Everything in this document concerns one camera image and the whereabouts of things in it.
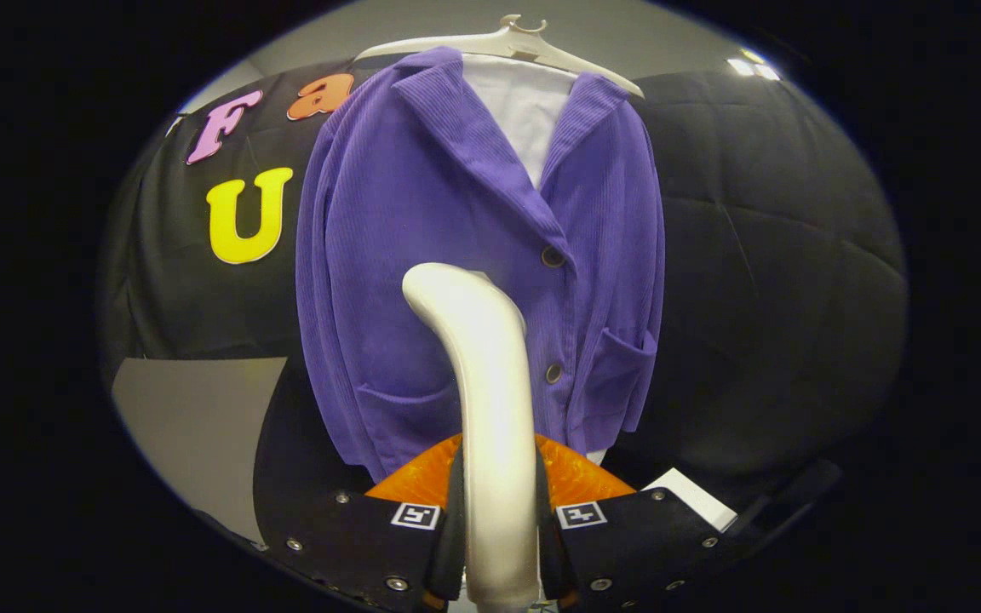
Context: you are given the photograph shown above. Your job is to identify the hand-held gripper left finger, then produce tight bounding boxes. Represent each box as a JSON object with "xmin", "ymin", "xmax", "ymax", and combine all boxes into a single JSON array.
[{"xmin": 256, "ymin": 433, "xmax": 466, "ymax": 612}]

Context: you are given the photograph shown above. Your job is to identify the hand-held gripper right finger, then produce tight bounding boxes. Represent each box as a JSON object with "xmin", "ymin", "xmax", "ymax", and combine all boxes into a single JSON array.
[{"xmin": 535, "ymin": 433, "xmax": 747, "ymax": 612}]

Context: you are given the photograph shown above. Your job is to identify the white garment steamer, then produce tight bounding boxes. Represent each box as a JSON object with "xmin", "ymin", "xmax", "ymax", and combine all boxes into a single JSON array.
[{"xmin": 402, "ymin": 262, "xmax": 542, "ymax": 610}]

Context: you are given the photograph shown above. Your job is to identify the purple corduroy jacket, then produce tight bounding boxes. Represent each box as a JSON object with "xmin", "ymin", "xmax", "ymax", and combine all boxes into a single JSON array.
[{"xmin": 295, "ymin": 45, "xmax": 667, "ymax": 484}]

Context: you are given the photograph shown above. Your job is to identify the white shirt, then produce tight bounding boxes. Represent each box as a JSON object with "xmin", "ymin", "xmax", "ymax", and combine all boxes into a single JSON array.
[{"xmin": 461, "ymin": 53, "xmax": 609, "ymax": 466}]

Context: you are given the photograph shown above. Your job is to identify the white clothes hanger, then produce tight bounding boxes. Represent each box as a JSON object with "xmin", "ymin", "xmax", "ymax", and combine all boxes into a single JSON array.
[{"xmin": 354, "ymin": 14, "xmax": 645, "ymax": 99}]

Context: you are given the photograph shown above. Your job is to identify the grey cabinet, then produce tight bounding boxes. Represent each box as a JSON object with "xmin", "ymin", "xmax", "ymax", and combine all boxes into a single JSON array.
[{"xmin": 112, "ymin": 358, "xmax": 289, "ymax": 546}]

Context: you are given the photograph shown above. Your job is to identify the black backdrop cloth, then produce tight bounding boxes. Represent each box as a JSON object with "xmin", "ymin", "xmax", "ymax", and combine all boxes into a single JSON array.
[{"xmin": 99, "ymin": 60, "xmax": 909, "ymax": 546}]

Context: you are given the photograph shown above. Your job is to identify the twin tube ceiling light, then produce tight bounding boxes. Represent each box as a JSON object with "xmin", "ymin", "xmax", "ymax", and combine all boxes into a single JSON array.
[{"xmin": 727, "ymin": 55, "xmax": 783, "ymax": 82}]

